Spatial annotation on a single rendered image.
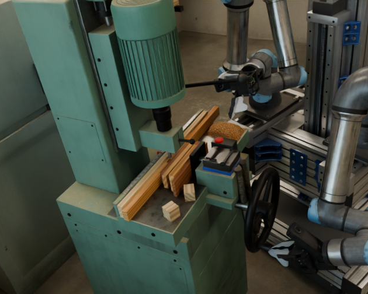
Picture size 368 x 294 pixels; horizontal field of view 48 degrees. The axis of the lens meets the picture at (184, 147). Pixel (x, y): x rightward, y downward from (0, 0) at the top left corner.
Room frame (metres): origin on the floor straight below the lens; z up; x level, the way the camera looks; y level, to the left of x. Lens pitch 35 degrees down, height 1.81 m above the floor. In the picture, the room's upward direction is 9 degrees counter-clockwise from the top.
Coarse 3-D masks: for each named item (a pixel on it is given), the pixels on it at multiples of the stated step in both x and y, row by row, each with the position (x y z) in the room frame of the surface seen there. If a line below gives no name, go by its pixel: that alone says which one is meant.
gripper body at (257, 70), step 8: (248, 64) 1.36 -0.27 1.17; (240, 72) 1.31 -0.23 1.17; (248, 72) 1.28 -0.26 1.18; (256, 72) 1.30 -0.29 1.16; (248, 80) 1.25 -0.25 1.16; (256, 80) 1.28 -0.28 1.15; (232, 88) 1.28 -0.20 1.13; (240, 88) 1.27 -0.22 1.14; (248, 88) 1.25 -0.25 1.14; (256, 88) 1.26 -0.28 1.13
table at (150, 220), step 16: (208, 128) 1.41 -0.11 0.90; (208, 144) 1.30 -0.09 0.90; (240, 144) 1.29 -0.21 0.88; (160, 192) 1.07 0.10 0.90; (208, 192) 1.06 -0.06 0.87; (144, 208) 1.00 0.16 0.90; (160, 208) 0.99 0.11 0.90; (192, 208) 0.97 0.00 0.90; (128, 224) 0.96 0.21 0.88; (144, 224) 0.93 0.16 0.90; (160, 224) 0.92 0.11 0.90; (176, 224) 0.91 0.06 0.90; (160, 240) 0.90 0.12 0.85; (176, 240) 0.88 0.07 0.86
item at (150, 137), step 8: (144, 128) 1.22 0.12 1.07; (152, 128) 1.21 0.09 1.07; (176, 128) 1.18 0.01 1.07; (144, 136) 1.20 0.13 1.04; (152, 136) 1.18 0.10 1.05; (160, 136) 1.16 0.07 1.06; (168, 136) 1.15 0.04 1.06; (176, 136) 1.16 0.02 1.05; (144, 144) 1.20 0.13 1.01; (152, 144) 1.18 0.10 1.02; (160, 144) 1.17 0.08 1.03; (168, 144) 1.15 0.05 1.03; (176, 144) 1.15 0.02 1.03
